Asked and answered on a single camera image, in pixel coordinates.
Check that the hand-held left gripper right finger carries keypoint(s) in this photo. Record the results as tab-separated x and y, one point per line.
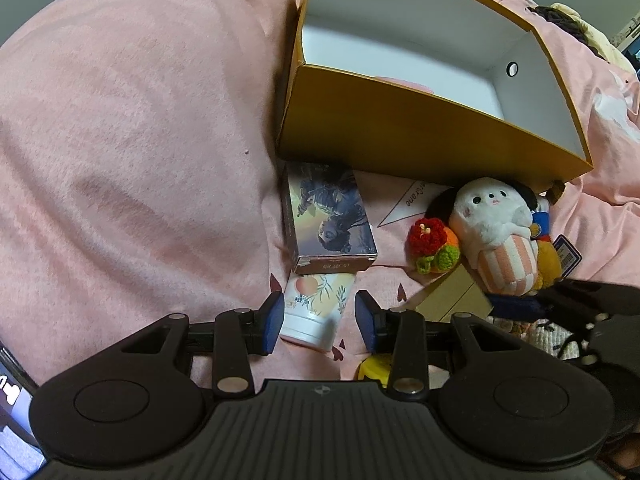
363	320

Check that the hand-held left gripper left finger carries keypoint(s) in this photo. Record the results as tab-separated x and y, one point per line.
274	322

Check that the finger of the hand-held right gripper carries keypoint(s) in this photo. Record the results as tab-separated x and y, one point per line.
580	297

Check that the white hand cream tube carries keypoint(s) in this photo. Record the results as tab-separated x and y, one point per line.
310	310

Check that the yellow black small toy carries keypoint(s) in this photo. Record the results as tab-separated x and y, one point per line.
372	367

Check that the duck plush with blue stripes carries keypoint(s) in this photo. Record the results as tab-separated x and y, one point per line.
547	260

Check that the gold gift box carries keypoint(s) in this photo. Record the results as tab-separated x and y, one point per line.
455	295

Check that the panda plush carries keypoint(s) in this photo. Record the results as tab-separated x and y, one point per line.
495	220

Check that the art print box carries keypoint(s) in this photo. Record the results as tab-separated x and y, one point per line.
325	210

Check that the orange cardboard box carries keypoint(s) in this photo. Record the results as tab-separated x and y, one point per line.
400	130

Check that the blue barcode tag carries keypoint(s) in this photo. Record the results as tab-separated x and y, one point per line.
567	255

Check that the red orange crochet flower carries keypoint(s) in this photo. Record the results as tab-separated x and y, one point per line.
430	240

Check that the pink duvet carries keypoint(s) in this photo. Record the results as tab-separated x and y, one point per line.
125	160

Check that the pink flat box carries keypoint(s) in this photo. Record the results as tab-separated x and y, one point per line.
400	82

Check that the window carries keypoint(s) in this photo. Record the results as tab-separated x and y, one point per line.
631	45

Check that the cream plush with dark hair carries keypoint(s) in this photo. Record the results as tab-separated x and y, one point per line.
565	20

